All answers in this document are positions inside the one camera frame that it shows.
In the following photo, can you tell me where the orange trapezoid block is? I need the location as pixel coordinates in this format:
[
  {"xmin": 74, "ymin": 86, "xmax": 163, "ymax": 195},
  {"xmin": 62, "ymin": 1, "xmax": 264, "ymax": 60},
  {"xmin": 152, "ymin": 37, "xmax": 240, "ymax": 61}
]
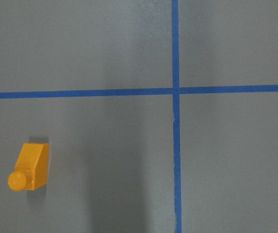
[{"xmin": 7, "ymin": 143, "xmax": 49, "ymax": 192}]

